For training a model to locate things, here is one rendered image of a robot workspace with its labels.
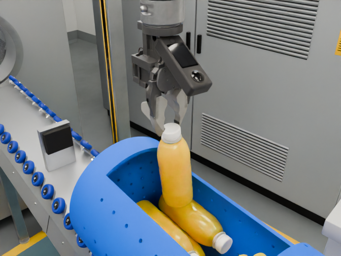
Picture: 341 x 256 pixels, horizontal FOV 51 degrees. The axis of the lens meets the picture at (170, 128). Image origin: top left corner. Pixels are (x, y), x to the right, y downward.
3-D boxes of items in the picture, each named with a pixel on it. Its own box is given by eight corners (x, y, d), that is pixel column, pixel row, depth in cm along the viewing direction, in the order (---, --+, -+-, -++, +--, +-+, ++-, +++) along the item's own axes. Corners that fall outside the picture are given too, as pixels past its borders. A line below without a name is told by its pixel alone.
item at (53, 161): (73, 157, 124) (66, 119, 116) (78, 163, 121) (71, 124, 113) (45, 168, 118) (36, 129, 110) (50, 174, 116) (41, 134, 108)
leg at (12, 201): (27, 235, 213) (2, 149, 181) (31, 241, 210) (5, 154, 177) (18, 240, 210) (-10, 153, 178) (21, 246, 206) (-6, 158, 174)
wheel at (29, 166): (31, 158, 115) (26, 157, 114) (37, 164, 112) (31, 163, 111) (25, 170, 116) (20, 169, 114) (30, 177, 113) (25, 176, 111)
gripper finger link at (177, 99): (172, 114, 77) (167, 76, 71) (191, 124, 73) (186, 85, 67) (161, 120, 75) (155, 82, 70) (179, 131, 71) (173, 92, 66)
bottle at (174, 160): (162, 211, 78) (152, 145, 68) (163, 188, 84) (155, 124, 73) (194, 210, 78) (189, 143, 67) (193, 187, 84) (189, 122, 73)
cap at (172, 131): (161, 140, 69) (160, 133, 68) (162, 128, 72) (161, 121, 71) (180, 139, 69) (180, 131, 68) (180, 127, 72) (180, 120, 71)
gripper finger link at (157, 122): (146, 126, 73) (150, 83, 69) (164, 138, 69) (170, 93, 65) (133, 129, 71) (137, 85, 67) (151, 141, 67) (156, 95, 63)
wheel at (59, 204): (61, 194, 100) (55, 193, 99) (68, 203, 97) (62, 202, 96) (54, 208, 101) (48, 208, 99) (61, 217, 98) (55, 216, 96)
